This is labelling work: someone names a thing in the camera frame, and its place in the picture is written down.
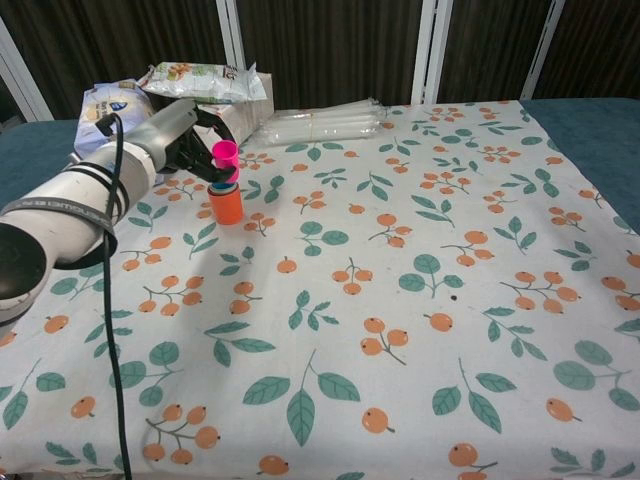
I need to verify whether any dark folding screen white frame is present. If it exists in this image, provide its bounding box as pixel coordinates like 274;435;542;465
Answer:
0;0;640;124

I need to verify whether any clear plastic tube bundle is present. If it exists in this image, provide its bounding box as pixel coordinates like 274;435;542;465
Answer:
259;97;391;147

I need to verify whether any teal table cover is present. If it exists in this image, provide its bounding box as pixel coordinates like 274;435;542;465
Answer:
0;97;640;211

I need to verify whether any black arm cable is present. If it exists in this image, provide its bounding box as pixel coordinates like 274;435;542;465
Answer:
97;112;134;480

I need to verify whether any large orange cup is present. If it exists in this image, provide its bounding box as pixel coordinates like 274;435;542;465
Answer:
207;182;245;226

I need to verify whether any blue white tissue pack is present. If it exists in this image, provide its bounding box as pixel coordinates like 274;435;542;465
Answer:
73;78;154;156

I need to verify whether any small pink cup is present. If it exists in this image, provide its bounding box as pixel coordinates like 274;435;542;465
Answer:
210;140;240;182

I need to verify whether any white carton red label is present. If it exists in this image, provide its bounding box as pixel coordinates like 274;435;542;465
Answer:
197;71;275;144

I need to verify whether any green white snack bag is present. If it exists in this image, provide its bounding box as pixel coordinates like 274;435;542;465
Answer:
135;60;267;104

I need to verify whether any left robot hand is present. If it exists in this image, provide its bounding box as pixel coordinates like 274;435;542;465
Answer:
132;98;241;185

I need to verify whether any floral print tablecloth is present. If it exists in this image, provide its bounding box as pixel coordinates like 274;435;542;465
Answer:
0;99;640;480

